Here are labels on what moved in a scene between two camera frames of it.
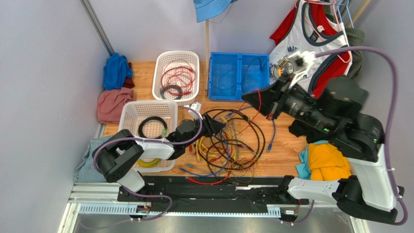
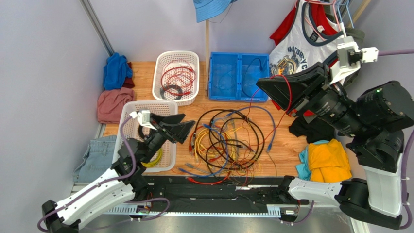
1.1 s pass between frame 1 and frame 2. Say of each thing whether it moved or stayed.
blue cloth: stayed
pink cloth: stayed
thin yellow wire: moved
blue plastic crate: stayed
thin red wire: moved
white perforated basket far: stayed
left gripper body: moved
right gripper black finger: moved
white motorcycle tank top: stayed
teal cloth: stayed
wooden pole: stayed
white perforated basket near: stayed
